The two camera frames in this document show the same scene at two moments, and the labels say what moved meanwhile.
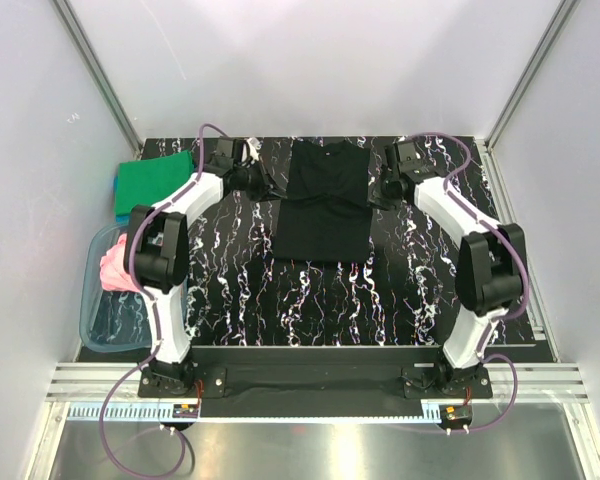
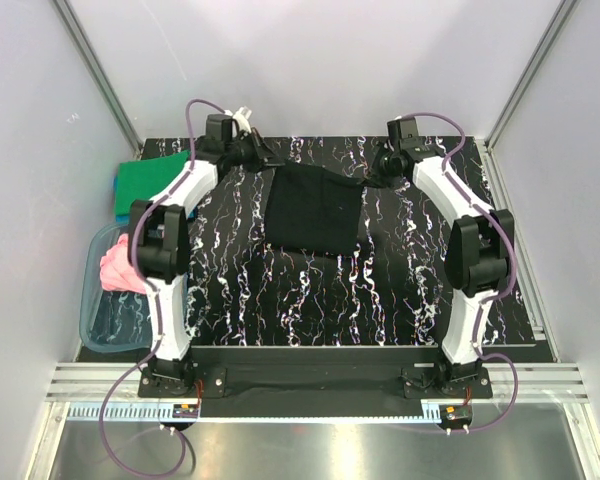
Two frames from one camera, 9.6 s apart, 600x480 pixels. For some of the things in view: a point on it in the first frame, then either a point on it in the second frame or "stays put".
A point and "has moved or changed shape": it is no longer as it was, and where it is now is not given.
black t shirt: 326,217 has moved or changed shape
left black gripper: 267,190 to 262,155
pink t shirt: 114,275 stays put
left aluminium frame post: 100,76 stays put
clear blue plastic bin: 112,320 stays put
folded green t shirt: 148,181 stays put
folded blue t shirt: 119,219 stays put
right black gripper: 380,201 to 383,149
